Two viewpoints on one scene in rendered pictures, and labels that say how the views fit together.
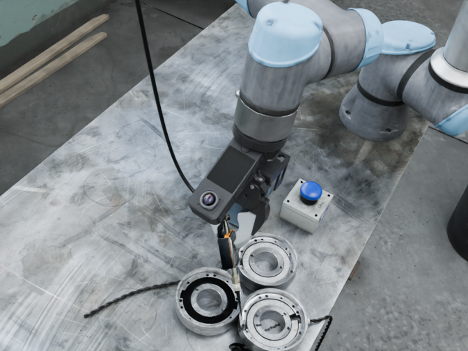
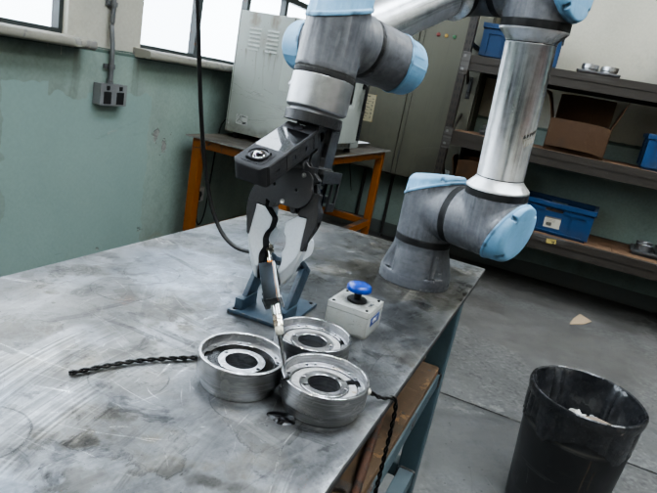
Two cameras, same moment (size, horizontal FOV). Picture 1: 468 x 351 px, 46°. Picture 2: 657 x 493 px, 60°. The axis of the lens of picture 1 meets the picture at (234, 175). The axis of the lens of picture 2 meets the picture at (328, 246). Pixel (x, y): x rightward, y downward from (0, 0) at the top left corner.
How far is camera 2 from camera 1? 0.47 m
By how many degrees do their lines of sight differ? 32
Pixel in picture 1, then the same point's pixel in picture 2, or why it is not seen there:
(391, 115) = (433, 262)
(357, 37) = (405, 39)
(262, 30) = not seen: outside the picture
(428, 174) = (473, 444)
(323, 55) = (376, 28)
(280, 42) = not seen: outside the picture
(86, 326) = (68, 382)
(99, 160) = (112, 272)
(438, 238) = not seen: outside the picture
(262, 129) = (318, 92)
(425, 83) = (463, 205)
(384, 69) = (421, 205)
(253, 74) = (310, 31)
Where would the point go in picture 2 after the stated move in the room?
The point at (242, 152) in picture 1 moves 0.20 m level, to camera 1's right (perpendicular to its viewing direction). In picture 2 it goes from (294, 129) to (459, 160)
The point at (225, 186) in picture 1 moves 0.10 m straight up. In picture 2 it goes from (277, 148) to (291, 55)
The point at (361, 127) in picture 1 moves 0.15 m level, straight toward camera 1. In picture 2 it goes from (404, 275) to (392, 297)
